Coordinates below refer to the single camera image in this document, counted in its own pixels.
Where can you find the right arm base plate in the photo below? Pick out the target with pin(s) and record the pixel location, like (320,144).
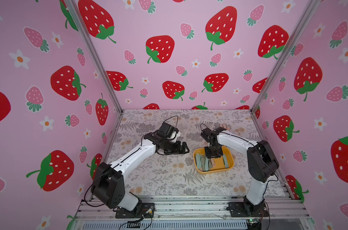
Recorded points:
(247,210)

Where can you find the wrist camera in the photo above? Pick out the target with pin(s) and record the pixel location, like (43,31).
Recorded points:
(209,135)
(169,132)

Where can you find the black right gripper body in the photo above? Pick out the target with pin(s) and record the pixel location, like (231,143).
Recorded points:
(213,147)

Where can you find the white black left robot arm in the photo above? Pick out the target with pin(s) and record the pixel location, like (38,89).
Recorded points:
(109,182)

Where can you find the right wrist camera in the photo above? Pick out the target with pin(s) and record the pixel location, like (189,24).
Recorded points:
(209,135)

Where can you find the aluminium frame rail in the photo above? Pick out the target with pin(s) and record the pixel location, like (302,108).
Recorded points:
(198,213)

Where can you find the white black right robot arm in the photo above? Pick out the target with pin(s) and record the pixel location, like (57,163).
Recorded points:
(262,163)

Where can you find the yellow plastic storage box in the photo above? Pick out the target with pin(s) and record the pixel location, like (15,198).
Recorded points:
(207,166)

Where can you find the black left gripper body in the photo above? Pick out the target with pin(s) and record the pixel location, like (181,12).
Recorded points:
(173,148)

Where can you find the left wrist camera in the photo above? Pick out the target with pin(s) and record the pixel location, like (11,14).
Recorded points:
(169,132)

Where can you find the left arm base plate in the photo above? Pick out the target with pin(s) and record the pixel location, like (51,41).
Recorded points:
(142,210)

